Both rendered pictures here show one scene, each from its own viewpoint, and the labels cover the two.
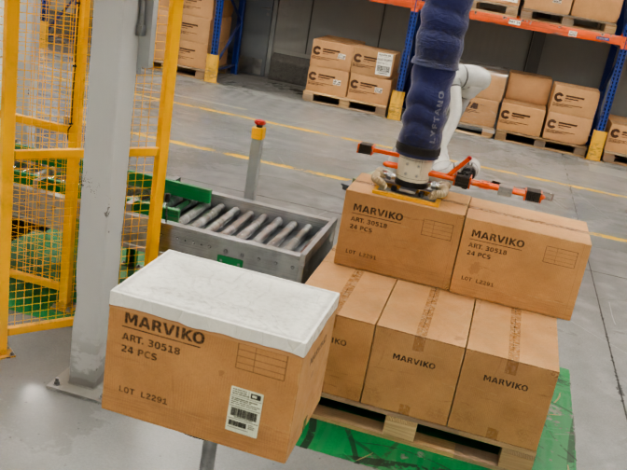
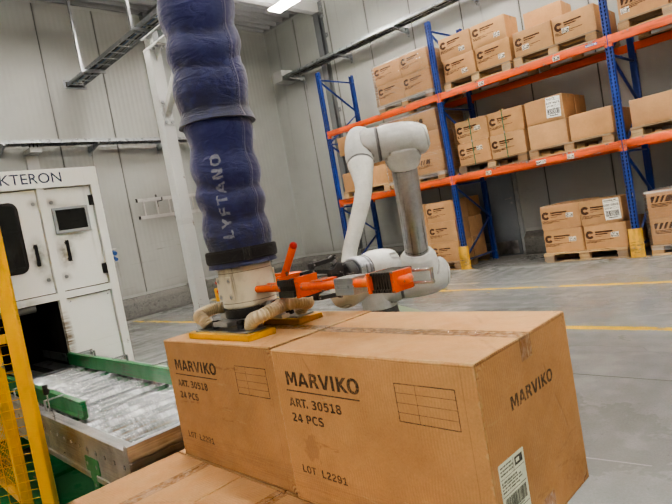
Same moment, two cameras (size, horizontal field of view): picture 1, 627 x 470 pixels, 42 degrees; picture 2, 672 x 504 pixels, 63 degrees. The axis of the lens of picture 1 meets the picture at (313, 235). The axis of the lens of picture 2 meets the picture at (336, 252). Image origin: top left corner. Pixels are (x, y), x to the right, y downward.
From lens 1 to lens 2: 3.32 m
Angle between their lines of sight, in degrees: 37
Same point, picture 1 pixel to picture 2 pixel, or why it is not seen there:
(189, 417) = not seen: outside the picture
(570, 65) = not seen: outside the picture
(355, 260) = (200, 448)
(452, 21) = (181, 45)
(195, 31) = (446, 232)
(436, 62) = (187, 114)
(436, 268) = (272, 452)
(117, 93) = not seen: outside the picture
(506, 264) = (348, 434)
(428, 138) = (220, 232)
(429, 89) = (196, 157)
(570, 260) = (447, 411)
